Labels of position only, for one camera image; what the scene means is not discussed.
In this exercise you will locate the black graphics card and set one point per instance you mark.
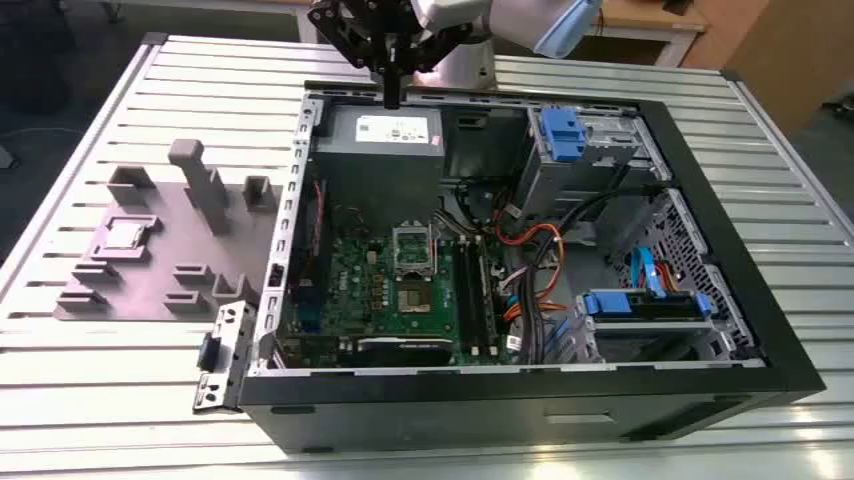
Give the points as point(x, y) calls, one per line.
point(400, 350)

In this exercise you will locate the grey power supply box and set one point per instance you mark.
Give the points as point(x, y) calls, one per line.
point(380, 175)

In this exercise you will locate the black open PC case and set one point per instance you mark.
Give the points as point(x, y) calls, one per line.
point(467, 415)

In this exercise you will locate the silver square CPU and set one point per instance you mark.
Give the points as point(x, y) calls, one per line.
point(124, 235)

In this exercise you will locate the thin metal locking lever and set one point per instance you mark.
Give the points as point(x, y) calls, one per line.
point(438, 255)

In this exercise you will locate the blue plastic drive latch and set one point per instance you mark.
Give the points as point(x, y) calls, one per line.
point(563, 135)

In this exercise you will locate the brown wooden cabinet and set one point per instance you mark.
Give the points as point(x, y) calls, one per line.
point(787, 50)

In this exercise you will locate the green motherboard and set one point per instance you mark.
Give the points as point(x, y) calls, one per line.
point(360, 310)

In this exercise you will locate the CPU socket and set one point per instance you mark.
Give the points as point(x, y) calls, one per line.
point(415, 299)

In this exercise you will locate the blue video port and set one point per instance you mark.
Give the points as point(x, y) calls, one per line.
point(208, 352)

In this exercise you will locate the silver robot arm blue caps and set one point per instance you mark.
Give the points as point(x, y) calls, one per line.
point(467, 70)

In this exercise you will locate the grey parts rack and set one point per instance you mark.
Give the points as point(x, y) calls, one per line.
point(187, 240)

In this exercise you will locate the grey metal slot bracket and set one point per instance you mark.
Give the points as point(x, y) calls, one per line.
point(230, 350)

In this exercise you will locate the black chair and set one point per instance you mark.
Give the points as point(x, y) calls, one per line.
point(34, 75)

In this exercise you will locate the grey perforated disk bay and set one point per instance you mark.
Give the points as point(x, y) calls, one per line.
point(681, 235)

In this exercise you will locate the empty grey RAM slot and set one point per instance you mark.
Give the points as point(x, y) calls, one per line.
point(462, 300)
point(475, 300)

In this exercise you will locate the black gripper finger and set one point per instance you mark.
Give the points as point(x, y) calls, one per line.
point(434, 50)
point(347, 40)

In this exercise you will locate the silver metal drive cage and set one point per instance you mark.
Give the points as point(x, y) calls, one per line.
point(554, 185)

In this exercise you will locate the hard disk in blue carrier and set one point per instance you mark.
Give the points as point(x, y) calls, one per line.
point(610, 304)

